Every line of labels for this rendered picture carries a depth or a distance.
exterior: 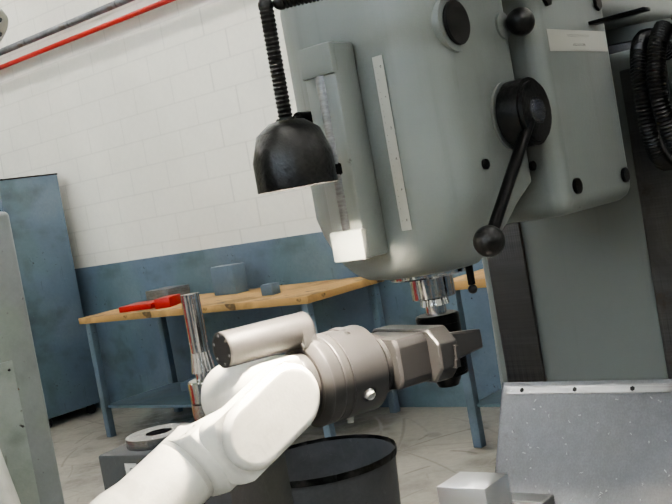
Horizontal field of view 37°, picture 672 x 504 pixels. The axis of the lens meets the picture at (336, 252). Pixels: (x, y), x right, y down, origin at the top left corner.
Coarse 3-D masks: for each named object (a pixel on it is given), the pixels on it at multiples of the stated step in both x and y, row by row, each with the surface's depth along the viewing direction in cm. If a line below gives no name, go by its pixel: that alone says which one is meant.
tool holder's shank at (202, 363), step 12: (192, 300) 127; (192, 312) 127; (192, 324) 127; (204, 324) 128; (192, 336) 127; (204, 336) 128; (192, 348) 127; (204, 348) 127; (192, 360) 128; (204, 360) 127; (192, 372) 128; (204, 372) 127
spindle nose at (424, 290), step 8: (424, 280) 105; (432, 280) 104; (440, 280) 105; (448, 280) 105; (416, 288) 105; (424, 288) 105; (432, 288) 104; (440, 288) 105; (448, 288) 105; (416, 296) 105; (424, 296) 105; (432, 296) 105; (440, 296) 105; (448, 296) 105
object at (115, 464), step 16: (144, 432) 136; (160, 432) 136; (128, 448) 132; (144, 448) 130; (112, 464) 131; (128, 464) 130; (272, 464) 128; (112, 480) 132; (256, 480) 125; (272, 480) 128; (288, 480) 131; (224, 496) 122; (240, 496) 122; (256, 496) 125; (272, 496) 128; (288, 496) 130
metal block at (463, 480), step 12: (456, 480) 108; (468, 480) 107; (480, 480) 107; (492, 480) 106; (504, 480) 107; (444, 492) 107; (456, 492) 106; (468, 492) 105; (480, 492) 104; (492, 492) 105; (504, 492) 107
